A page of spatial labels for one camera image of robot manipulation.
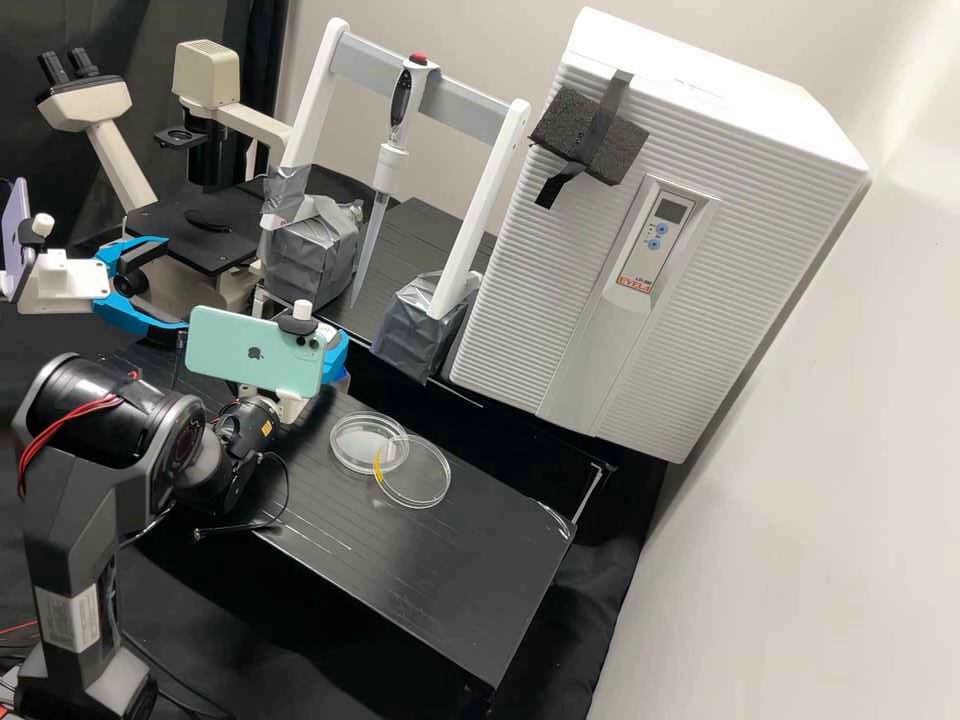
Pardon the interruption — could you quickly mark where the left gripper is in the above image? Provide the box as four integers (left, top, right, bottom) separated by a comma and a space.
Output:
14, 235, 190, 332

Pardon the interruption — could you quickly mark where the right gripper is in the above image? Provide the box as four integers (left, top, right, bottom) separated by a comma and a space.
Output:
238, 328, 352, 426

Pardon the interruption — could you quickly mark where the grey taped block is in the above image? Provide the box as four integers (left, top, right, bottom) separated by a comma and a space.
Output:
257, 163, 367, 310
371, 268, 483, 388

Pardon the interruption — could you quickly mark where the petri dish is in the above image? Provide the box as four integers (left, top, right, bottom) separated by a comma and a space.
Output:
329, 411, 411, 476

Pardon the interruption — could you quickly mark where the petri dish lid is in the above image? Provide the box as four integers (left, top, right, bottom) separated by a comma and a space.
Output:
371, 432, 454, 512

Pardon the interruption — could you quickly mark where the white pipette stand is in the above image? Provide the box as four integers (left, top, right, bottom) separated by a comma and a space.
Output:
257, 16, 535, 322

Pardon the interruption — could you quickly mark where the pipette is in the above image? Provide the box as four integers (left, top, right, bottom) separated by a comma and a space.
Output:
348, 53, 441, 310

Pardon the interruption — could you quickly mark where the incubator door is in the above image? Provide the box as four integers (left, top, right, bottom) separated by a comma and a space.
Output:
448, 50, 876, 467

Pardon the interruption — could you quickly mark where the cream microscope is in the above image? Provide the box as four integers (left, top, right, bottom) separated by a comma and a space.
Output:
34, 40, 303, 325

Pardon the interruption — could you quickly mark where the white incubator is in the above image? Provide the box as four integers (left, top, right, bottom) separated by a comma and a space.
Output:
558, 5, 876, 180

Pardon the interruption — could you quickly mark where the right wrist camera phone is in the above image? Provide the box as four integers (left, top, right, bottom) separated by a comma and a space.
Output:
184, 299, 340, 411

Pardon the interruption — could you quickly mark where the wrist camera phone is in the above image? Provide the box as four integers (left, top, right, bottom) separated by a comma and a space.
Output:
0, 176, 58, 303
184, 299, 340, 411

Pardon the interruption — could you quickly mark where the left wrist camera phone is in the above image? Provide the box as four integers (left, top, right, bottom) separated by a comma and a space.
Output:
0, 176, 58, 303

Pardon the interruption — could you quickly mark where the black cable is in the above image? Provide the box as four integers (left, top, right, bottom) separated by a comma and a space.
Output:
192, 448, 292, 543

